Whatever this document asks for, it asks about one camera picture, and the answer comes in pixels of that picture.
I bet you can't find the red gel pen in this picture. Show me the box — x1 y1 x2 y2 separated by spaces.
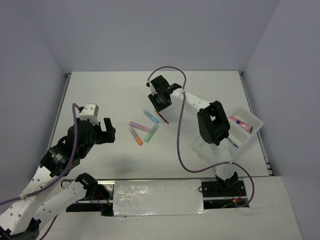
157 112 170 125

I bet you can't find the orange highlighter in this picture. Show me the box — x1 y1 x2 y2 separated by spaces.
128 126 143 146

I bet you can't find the light blue gel pen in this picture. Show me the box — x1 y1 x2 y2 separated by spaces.
228 138 239 149

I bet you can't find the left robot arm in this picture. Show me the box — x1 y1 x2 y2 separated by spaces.
0 118 116 240

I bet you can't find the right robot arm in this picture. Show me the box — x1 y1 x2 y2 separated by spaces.
146 75 239 196

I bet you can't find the blue highlighter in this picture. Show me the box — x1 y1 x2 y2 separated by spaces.
142 109 160 124

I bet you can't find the purple highlighter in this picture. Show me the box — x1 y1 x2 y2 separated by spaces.
129 121 151 133

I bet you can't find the green highlighter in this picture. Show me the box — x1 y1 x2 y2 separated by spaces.
144 124 159 143

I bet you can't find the silver foil tape sheet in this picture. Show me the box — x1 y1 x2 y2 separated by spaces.
113 179 206 217

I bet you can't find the clear plastic organizer tray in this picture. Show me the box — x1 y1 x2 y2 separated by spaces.
191 107 264 165

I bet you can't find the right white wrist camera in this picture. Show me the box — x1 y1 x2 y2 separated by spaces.
146 81 153 91

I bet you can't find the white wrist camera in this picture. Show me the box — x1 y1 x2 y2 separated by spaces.
146 81 153 91
79 104 99 126

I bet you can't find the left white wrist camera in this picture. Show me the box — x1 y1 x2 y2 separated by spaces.
79 104 99 126

